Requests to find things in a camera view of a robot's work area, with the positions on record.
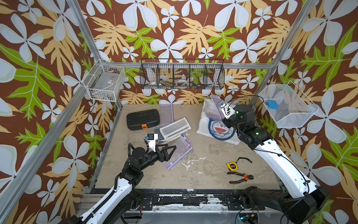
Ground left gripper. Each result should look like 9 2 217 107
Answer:
138 142 174 172

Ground purple mesh pouch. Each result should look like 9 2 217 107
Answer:
159 104 174 126
162 133 193 170
210 95 225 121

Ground white mesh pouch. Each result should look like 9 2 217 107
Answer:
159 118 192 140

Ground white Doraemon canvas bag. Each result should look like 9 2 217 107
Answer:
196 98 241 145

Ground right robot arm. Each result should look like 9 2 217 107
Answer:
223 105 330 224

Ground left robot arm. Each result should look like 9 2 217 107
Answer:
67 143 177 224

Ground small dark grey pouch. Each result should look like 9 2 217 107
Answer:
154 128 164 141

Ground black plastic tool case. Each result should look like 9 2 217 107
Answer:
126 109 160 131

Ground yellow tape measure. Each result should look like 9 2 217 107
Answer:
227 162 238 172

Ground orange black pliers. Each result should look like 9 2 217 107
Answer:
227 170 255 185

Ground blue object in basket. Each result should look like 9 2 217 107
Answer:
266 100 279 110

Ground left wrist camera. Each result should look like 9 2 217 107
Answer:
144 133 158 152

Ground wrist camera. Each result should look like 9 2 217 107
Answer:
144 133 158 152
217 100 236 119

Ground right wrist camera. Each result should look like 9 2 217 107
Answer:
217 100 236 119

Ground black wire basket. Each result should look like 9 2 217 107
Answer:
139 58 225 90

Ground white wire basket left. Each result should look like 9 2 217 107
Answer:
84 63 126 102

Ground white wire basket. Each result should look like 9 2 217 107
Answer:
259 81 319 129
84 63 126 102

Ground white wire basket right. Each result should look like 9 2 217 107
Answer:
259 81 319 129

